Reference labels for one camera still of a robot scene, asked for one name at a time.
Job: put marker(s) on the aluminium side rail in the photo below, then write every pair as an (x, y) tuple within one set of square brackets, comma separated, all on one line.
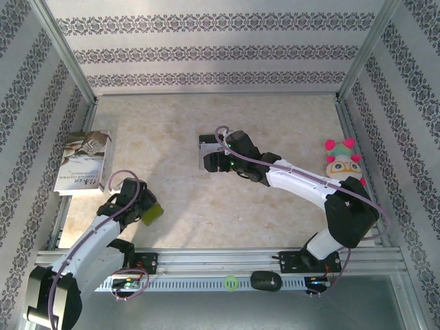
[(344, 118), (90, 113)]

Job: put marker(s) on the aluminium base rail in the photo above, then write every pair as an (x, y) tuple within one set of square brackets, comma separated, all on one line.
[(220, 261)]

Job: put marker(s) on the paperback book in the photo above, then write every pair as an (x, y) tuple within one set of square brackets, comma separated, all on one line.
[(82, 161)]

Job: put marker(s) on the aluminium back bar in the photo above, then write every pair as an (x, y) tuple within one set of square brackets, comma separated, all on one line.
[(216, 93)]

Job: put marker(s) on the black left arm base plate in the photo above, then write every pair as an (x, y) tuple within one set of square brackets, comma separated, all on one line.
[(151, 263)]

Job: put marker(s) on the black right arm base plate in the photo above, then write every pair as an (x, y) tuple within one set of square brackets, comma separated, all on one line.
[(288, 263)]

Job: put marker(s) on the black computer mouse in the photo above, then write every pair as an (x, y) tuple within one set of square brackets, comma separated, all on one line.
[(266, 281)]

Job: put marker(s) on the black card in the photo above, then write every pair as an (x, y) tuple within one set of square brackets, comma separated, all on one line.
[(206, 139)]

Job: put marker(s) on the silver VIP card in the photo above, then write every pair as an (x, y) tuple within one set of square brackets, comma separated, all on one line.
[(208, 148)]

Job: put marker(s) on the small black white box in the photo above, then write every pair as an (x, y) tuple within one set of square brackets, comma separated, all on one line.
[(201, 163)]

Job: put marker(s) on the aluminium frame post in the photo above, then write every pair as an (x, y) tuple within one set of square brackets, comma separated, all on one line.
[(368, 51), (66, 51)]

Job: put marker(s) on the plush toy with glasses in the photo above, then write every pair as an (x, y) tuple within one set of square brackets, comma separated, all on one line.
[(343, 165)]

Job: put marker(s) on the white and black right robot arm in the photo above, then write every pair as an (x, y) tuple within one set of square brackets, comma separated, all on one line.
[(299, 180)]

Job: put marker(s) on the green card holder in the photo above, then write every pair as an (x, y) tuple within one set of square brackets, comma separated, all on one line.
[(153, 216)]

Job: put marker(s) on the small circuit board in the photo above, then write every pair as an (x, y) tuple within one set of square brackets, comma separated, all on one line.
[(125, 284), (318, 283)]

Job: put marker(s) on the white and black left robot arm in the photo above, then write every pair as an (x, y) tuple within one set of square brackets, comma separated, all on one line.
[(86, 251)]

